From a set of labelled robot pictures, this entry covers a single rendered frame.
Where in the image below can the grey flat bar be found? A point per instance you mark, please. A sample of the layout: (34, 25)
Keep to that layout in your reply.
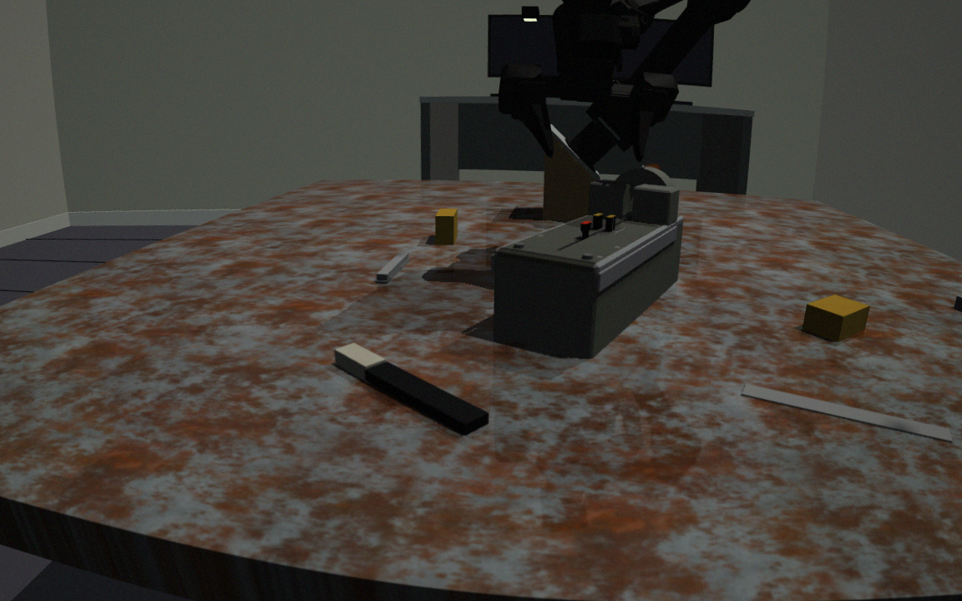
(850, 413)

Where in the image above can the dark grey rectangular bar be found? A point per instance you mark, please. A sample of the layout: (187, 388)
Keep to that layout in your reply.
(387, 272)

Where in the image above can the black flat bar with beige end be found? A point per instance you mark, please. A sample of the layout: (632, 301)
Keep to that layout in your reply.
(416, 392)

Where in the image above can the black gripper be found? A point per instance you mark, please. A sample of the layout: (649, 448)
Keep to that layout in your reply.
(522, 93)

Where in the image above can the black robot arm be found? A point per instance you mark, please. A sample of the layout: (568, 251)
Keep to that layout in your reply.
(602, 28)

